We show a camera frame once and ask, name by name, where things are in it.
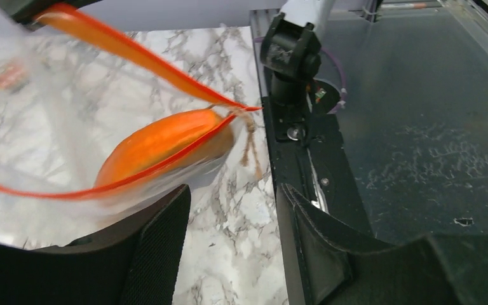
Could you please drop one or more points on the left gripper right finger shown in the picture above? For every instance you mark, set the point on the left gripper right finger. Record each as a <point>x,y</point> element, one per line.
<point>328,262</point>

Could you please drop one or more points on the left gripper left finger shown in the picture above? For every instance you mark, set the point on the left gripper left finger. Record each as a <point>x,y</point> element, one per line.
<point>134,261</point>

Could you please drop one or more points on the clear zip top bag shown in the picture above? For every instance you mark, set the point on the clear zip top bag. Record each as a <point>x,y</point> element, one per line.
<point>57,130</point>

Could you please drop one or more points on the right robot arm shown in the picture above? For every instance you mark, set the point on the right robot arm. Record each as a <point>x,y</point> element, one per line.
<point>290,49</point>

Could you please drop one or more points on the orange snack packet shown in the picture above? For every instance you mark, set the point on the orange snack packet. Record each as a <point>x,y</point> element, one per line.
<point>13,76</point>

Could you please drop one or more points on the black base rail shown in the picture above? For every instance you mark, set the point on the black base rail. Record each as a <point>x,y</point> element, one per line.
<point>305,143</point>

